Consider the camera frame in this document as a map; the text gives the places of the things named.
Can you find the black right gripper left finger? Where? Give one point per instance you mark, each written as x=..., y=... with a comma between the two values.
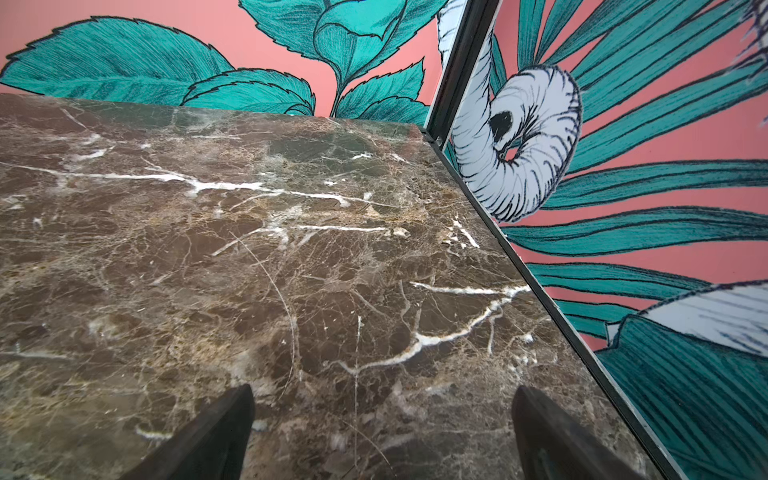
x=210, y=446

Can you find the black enclosure corner post right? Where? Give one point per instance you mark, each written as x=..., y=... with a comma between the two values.
x=462, y=29

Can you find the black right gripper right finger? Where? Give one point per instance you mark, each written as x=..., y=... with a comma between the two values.
x=553, y=445

